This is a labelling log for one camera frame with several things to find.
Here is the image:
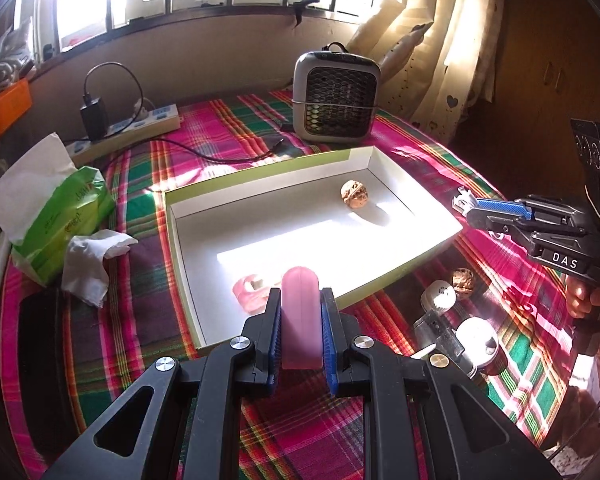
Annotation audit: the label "white cable clip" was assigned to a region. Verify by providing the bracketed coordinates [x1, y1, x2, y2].
[452, 188, 478, 217]

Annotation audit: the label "brown walnut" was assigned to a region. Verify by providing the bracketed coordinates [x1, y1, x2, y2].
[340, 180, 368, 209]
[451, 268, 476, 300]

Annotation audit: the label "white round jar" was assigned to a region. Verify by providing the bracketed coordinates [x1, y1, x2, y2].
[420, 280, 457, 315]

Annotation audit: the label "white egg-shaped case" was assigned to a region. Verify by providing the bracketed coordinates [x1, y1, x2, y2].
[456, 316, 507, 376]

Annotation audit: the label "patterned sleeve forearm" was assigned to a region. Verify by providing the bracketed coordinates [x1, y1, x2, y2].
[542, 348, 600, 477]

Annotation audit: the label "person right hand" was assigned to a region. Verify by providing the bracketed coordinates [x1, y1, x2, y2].
[566, 276, 600, 318]

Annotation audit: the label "plaid bedspread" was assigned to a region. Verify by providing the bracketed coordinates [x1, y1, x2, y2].
[0, 86, 581, 480]

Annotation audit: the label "green white cardboard box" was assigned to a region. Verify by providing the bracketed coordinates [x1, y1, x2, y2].
[164, 146, 462, 350]

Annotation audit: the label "crumpled white tissue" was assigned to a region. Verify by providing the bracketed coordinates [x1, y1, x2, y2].
[61, 230, 138, 308]

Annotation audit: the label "cream heart curtain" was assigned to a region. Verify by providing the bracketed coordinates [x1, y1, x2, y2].
[347, 0, 504, 144]

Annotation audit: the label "black hairbrush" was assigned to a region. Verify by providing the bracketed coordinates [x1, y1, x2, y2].
[18, 288, 79, 464]

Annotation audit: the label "grey mini fan heater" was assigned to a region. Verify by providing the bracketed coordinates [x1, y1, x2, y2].
[291, 44, 380, 144]

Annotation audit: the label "white power strip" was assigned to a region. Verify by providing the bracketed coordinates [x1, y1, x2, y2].
[66, 104, 181, 167]

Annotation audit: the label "green tissue pack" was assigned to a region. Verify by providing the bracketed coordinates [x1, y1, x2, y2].
[0, 133, 114, 286]

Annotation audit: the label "orange box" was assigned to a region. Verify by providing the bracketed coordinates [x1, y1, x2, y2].
[0, 79, 32, 136]

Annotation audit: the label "plastic bags on shelf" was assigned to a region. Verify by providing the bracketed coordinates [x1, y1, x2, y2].
[0, 18, 35, 92]

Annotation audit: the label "black charger with cable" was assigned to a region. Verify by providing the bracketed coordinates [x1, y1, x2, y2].
[61, 60, 289, 165]

